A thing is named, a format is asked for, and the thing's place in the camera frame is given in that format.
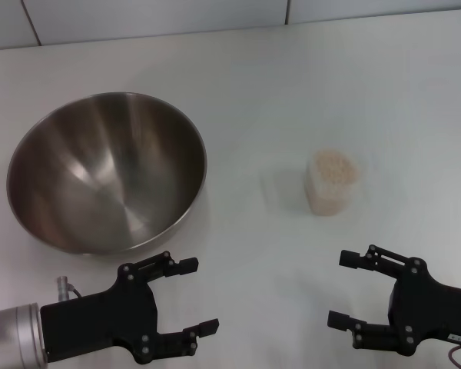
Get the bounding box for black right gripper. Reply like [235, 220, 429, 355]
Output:
[327, 243, 461, 357]

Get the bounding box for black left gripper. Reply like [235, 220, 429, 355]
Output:
[40, 251, 221, 365]

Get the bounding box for clear plastic measuring cup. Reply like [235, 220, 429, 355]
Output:
[305, 148, 362, 217]

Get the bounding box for white rice grains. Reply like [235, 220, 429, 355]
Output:
[309, 149, 360, 215]

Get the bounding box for stainless steel mixing bowl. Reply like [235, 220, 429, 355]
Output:
[6, 91, 207, 255]

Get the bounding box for left gripper cable with connector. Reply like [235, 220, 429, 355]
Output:
[55, 275, 85, 301]

